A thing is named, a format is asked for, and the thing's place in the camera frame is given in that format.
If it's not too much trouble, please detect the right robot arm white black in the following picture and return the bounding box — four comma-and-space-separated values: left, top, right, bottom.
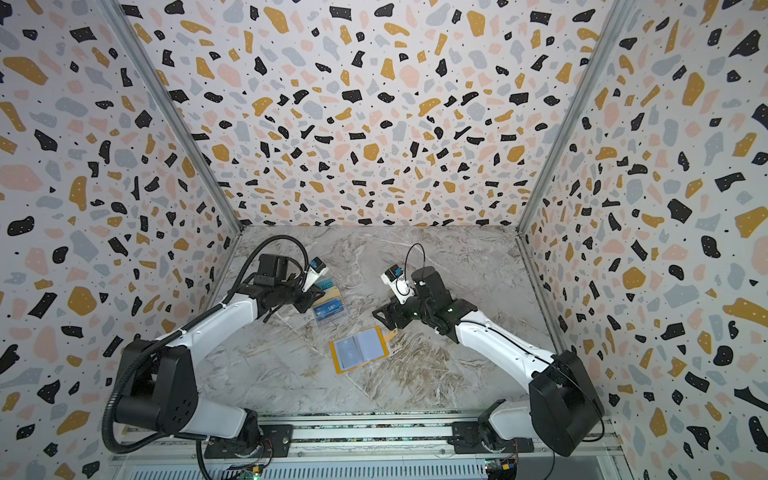
373, 265, 605, 457

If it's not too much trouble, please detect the gold card in stand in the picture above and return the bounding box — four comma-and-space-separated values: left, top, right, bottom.
321, 287, 341, 302

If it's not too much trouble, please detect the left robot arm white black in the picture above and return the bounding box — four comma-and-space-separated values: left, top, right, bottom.
101, 254, 327, 457

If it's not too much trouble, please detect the teal VIP card in stand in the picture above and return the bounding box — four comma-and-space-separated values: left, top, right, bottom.
315, 278, 335, 290

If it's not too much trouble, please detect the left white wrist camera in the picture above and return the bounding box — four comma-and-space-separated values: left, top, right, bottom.
302, 257, 328, 292

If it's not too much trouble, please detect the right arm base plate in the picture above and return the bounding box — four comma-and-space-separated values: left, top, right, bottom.
447, 420, 534, 456

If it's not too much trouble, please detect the white perforated cable duct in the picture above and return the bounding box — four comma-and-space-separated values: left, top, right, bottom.
125, 459, 488, 479

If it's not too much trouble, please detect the right thin black cable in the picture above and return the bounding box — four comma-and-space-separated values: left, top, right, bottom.
403, 242, 427, 280

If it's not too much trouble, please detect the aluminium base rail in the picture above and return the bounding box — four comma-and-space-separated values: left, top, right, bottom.
109, 410, 624, 465

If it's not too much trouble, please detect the blue VIP card in stand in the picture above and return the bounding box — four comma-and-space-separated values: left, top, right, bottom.
312, 298, 345, 321

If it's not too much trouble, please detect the yellow leather card holder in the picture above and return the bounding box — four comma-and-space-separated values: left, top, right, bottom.
330, 326, 390, 374

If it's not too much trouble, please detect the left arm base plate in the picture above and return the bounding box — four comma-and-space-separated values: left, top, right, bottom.
203, 424, 294, 462

